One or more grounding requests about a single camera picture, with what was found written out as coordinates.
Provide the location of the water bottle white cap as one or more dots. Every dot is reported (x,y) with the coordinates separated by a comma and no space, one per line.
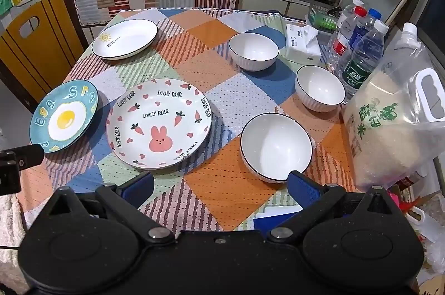
(347,17)

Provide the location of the clear plastic bag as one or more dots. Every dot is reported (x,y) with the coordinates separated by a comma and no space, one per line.
(434,236)

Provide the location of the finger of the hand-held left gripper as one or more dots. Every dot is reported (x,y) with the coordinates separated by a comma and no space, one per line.
(9,176)
(31,156)

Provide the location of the blue fried egg plate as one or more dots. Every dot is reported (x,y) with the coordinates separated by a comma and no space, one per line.
(66,117)

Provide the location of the white pink bunny plate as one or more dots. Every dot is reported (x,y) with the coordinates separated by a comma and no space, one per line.
(160,128)

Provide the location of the water bottle blue cap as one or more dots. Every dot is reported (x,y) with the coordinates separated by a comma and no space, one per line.
(363,32)

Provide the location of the green plastic basket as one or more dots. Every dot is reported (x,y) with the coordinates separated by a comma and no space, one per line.
(320,18)

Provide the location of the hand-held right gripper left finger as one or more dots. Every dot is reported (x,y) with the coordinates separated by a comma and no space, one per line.
(139,183)

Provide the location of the white ribbed bowl black rim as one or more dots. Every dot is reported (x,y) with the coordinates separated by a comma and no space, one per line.
(253,48)
(320,86)
(274,145)

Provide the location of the white tissue pack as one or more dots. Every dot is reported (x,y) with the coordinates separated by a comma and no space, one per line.
(302,48)

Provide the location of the white fluffy towel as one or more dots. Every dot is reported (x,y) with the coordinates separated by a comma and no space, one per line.
(10,229)

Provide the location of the water bottle green label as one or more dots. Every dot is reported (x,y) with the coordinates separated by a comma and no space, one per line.
(361,67)

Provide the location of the red wrapper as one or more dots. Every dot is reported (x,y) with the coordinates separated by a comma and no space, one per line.
(406,185)

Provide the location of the white plate with sun print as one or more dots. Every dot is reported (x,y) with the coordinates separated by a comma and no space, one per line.
(132,37)

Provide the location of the water bottle red cap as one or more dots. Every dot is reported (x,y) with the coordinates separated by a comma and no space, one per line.
(342,44)

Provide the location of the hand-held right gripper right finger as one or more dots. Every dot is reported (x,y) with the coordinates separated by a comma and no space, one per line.
(302,186)

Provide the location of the clear bag of rice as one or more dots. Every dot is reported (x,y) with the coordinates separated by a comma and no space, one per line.
(382,131)

